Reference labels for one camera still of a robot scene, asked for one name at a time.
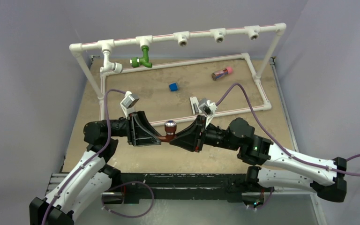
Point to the blue cube block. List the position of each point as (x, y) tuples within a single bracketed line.
[(173, 87)]

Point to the white stapler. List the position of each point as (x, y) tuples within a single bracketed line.
[(194, 105)]

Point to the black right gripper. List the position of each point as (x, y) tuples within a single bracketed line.
[(189, 138)]

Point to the green water faucet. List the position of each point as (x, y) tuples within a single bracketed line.
[(142, 61)]

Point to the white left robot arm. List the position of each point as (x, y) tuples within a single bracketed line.
[(92, 175)]

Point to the pink capped colourful can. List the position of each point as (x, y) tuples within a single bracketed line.
[(221, 73)]

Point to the white PVC pipe frame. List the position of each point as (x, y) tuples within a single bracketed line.
[(192, 76)]

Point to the white water faucet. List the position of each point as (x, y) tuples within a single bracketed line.
[(110, 66)]

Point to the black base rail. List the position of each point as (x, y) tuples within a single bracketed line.
[(188, 186)]

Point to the brown water faucet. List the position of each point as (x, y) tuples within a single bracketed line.
[(170, 128)]

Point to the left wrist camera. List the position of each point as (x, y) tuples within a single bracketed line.
[(127, 104)]

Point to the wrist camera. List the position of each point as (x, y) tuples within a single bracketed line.
[(127, 104), (208, 108)]

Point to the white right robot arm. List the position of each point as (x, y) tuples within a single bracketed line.
[(269, 165)]

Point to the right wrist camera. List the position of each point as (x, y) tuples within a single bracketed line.
[(208, 108)]

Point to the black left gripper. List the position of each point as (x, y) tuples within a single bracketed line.
[(139, 131)]

